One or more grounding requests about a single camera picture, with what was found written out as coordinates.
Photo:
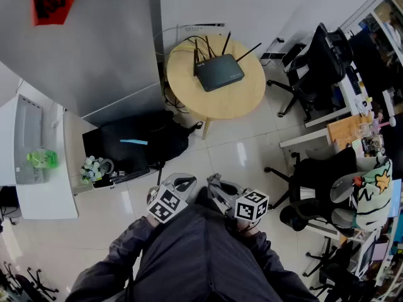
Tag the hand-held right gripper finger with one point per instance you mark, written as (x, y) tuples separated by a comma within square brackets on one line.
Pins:
[(234, 190), (217, 198)]

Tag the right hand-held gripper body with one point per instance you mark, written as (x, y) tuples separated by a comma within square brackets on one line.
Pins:
[(252, 208)]

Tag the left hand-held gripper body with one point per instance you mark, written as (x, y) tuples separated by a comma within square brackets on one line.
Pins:
[(163, 204)]

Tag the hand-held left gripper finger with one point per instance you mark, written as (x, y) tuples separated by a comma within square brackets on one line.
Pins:
[(190, 189), (171, 178)]

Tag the black router with antennas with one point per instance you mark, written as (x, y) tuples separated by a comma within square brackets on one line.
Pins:
[(220, 72)]

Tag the person's left forearm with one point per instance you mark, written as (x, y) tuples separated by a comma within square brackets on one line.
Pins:
[(110, 256)]

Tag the person's right forearm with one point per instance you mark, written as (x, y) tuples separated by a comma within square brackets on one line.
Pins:
[(277, 263)]

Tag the black backpack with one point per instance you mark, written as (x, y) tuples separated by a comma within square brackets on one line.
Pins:
[(163, 137)]

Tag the black cylindrical device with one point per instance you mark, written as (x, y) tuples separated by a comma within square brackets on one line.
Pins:
[(129, 175)]

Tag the person in grey jacket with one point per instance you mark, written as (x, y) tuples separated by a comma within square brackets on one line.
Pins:
[(201, 256)]

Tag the grey tape roll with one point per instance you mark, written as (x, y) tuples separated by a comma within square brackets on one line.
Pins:
[(108, 165)]

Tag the black office chair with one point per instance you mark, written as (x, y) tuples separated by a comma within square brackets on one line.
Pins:
[(318, 71), (318, 175), (333, 275)]

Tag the small flower bouquet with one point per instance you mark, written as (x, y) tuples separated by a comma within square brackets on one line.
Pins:
[(91, 168)]

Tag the round wooden table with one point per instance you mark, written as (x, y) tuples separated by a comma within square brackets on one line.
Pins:
[(239, 99)]

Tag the grey mesh office chair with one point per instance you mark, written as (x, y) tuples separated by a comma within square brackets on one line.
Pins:
[(343, 187)]

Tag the beige side table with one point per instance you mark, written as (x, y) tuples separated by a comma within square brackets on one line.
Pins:
[(74, 137)]

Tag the white rounded desk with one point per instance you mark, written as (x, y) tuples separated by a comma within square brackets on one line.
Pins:
[(47, 200)]

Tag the wooden board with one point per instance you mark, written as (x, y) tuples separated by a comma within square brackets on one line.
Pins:
[(343, 131)]

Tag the colourful patterned blanket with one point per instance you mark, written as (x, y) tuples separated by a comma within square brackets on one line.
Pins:
[(374, 197)]

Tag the green plastic bottle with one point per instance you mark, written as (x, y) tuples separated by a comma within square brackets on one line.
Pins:
[(42, 159)]

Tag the grey door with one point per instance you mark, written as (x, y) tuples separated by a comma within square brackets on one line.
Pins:
[(94, 58)]

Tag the black chair base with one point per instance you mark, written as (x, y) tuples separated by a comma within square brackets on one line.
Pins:
[(9, 278), (41, 285)]

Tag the white round lamp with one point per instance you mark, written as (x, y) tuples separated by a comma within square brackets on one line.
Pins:
[(392, 121)]

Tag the black monitor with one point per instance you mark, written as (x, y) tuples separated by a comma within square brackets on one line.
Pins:
[(374, 68)]

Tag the red paper decoration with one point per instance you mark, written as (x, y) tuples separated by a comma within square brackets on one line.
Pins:
[(56, 2)]

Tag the white storage shelf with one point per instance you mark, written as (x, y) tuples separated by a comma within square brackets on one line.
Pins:
[(382, 11)]

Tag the white frame desk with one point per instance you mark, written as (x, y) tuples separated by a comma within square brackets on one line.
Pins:
[(327, 117)]

